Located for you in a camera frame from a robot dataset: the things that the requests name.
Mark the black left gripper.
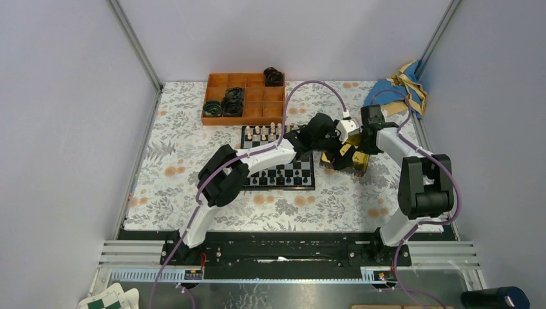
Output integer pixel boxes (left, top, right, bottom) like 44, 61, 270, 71
308, 118, 352, 167

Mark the gold tin of black pieces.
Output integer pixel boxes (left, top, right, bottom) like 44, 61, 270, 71
319, 133, 370, 177

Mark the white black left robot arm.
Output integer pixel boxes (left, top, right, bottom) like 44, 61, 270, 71
164, 112, 359, 265

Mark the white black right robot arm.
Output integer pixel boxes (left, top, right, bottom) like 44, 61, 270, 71
361, 106, 455, 265

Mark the black silver chess board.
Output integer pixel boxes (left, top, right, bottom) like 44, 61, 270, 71
240, 124, 315, 191

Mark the blue yellow cloth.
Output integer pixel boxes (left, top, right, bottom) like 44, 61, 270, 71
363, 61, 428, 118

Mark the orange compartment tray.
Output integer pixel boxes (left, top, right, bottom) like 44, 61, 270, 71
200, 73, 286, 126

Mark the black coil top compartment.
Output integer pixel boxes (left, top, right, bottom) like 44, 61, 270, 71
263, 67, 284, 87

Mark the black coil compartment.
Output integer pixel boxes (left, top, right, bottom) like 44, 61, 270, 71
263, 67, 284, 87
221, 87, 245, 117

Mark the black coil middle compartment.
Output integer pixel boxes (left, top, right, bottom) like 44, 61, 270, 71
221, 87, 245, 117

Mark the black green coil left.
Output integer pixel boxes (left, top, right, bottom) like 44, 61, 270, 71
202, 100, 223, 118

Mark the black cylinder bottom right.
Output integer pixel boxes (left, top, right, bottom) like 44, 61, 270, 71
460, 286, 531, 309

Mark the green white checkered paper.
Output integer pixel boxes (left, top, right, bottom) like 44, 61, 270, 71
77, 283, 140, 309

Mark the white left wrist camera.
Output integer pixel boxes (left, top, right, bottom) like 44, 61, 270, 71
334, 111, 359, 144

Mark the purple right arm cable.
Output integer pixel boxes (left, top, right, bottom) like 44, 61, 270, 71
370, 88, 463, 309

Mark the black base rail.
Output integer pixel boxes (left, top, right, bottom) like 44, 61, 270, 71
160, 232, 412, 280

